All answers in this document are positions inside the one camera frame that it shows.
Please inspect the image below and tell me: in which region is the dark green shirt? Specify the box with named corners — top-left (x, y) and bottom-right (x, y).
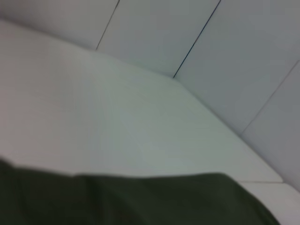
top-left (0, 158), bottom-right (281, 225)

